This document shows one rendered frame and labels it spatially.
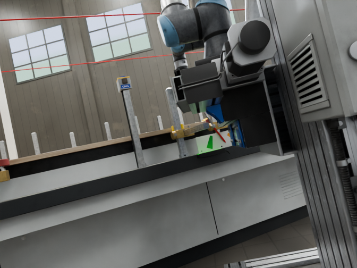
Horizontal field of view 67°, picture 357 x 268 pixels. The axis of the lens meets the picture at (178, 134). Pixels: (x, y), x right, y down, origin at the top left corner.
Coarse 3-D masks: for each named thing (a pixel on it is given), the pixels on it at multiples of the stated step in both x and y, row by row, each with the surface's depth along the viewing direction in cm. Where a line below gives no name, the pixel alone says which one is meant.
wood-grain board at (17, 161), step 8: (168, 128) 175; (184, 128) 178; (128, 136) 166; (144, 136) 169; (152, 136) 177; (88, 144) 158; (96, 144) 159; (104, 144) 161; (112, 144) 164; (48, 152) 150; (56, 152) 152; (64, 152) 153; (72, 152) 154; (16, 160) 145; (24, 160) 146; (32, 160) 147
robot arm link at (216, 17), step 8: (200, 0) 97; (208, 0) 94; (216, 0) 94; (224, 0) 96; (192, 8) 97; (200, 8) 95; (208, 8) 94; (216, 8) 94; (224, 8) 95; (200, 16) 94; (208, 16) 94; (216, 16) 94; (224, 16) 94; (200, 24) 94; (208, 24) 95; (216, 24) 94; (224, 24) 94; (200, 32) 96; (208, 32) 95
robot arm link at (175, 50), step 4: (184, 44) 143; (188, 44) 144; (172, 48) 144; (176, 48) 142; (180, 48) 142; (184, 48) 145; (188, 48) 145; (172, 52) 151; (176, 52) 145; (180, 52) 146; (184, 52) 148
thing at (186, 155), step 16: (176, 160) 155; (192, 160) 158; (208, 160) 161; (224, 160) 165; (112, 176) 142; (128, 176) 145; (144, 176) 148; (160, 176) 151; (48, 192) 132; (64, 192) 134; (80, 192) 136; (96, 192) 139; (0, 208) 124; (16, 208) 126; (32, 208) 129
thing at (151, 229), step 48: (144, 144) 174; (192, 144) 185; (0, 192) 145; (192, 192) 181; (240, 192) 193; (288, 192) 206; (48, 240) 150; (96, 240) 158; (144, 240) 167; (192, 240) 177; (240, 240) 191
